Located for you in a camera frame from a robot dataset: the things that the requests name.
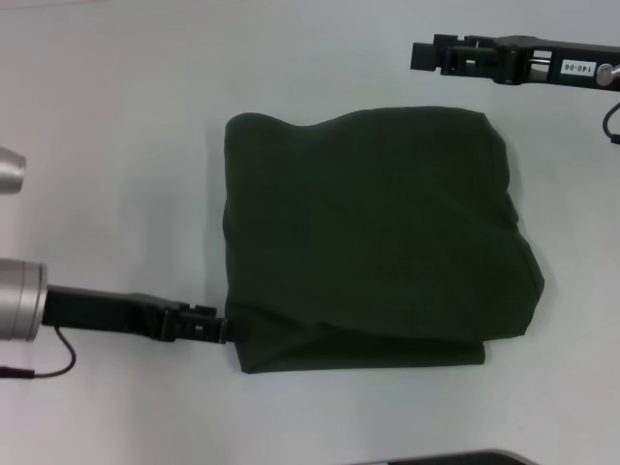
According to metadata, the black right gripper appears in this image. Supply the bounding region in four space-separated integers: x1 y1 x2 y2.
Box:
409 32 620 93

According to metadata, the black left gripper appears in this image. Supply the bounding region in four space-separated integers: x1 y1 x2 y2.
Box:
42 284 239 346

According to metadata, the dark green printed t-shirt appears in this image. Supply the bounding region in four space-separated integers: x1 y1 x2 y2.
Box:
221 105 547 376

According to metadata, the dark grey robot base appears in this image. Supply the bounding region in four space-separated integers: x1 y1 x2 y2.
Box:
377 449 539 465

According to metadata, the right gripper cable with plug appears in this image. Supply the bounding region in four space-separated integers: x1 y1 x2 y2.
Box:
595 61 620 145

